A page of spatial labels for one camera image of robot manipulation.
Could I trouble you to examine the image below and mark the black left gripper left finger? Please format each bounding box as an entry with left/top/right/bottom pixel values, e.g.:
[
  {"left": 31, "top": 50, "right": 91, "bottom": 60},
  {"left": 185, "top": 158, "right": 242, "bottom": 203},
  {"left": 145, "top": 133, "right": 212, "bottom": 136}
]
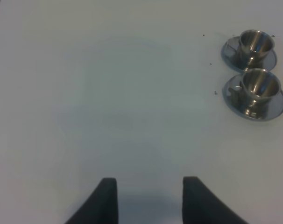
[{"left": 67, "top": 178, "right": 119, "bottom": 224}]

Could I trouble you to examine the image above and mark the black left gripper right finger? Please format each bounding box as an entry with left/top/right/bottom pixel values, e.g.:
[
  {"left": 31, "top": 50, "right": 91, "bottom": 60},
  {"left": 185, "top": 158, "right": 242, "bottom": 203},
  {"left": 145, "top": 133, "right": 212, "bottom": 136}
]
[{"left": 182, "top": 177, "right": 246, "bottom": 224}]

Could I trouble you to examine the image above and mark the near stainless steel teacup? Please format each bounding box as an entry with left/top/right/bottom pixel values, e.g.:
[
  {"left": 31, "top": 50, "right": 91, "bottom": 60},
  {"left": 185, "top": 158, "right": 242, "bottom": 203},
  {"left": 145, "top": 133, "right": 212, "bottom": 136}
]
[{"left": 227, "top": 69, "right": 281, "bottom": 108}]

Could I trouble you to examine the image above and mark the stainless steel teacup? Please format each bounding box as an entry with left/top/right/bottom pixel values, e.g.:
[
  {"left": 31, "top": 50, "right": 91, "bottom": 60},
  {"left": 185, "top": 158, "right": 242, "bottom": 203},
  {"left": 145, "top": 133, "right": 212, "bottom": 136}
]
[
  {"left": 227, "top": 69, "right": 281, "bottom": 108},
  {"left": 227, "top": 29, "right": 275, "bottom": 66}
]

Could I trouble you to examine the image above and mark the far stainless steel teacup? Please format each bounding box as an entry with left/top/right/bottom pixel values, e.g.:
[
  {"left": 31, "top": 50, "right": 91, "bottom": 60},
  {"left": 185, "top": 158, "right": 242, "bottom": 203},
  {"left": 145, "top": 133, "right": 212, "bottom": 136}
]
[{"left": 227, "top": 29, "right": 275, "bottom": 66}]

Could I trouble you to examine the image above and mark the near steel cup saucer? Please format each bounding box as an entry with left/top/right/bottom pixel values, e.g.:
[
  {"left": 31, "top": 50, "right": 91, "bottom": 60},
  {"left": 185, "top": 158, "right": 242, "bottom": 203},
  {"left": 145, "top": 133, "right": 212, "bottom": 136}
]
[{"left": 222, "top": 74, "right": 283, "bottom": 121}]

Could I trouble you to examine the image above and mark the steel cup saucer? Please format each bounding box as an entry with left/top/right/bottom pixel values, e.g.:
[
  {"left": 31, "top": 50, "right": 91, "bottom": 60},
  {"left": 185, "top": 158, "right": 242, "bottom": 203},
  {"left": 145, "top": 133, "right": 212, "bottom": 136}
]
[
  {"left": 221, "top": 36, "right": 277, "bottom": 72},
  {"left": 222, "top": 74, "right": 283, "bottom": 121}
]

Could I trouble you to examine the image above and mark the far steel cup saucer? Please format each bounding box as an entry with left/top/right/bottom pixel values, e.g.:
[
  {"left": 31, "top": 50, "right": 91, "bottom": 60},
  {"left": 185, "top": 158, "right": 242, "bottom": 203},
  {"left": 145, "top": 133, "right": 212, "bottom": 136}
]
[{"left": 221, "top": 36, "right": 277, "bottom": 72}]

